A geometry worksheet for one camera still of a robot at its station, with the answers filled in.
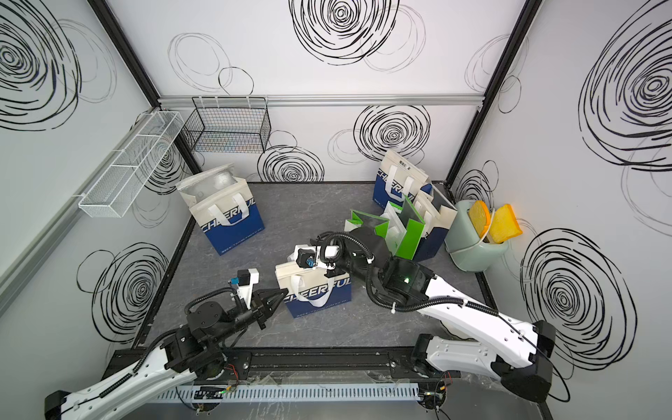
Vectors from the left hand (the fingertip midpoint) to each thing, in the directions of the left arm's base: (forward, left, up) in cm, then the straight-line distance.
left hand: (286, 295), depth 68 cm
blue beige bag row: (+2, -5, -1) cm, 6 cm away
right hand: (+9, -8, +15) cm, 19 cm away
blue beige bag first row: (+27, +25, +3) cm, 37 cm away
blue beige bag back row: (+43, -34, +3) cm, 55 cm away
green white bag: (+20, -19, +8) cm, 29 cm away
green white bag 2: (+17, -32, +8) cm, 37 cm away
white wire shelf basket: (+28, +50, +15) cm, 59 cm away
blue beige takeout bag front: (+22, -42, +9) cm, 48 cm away
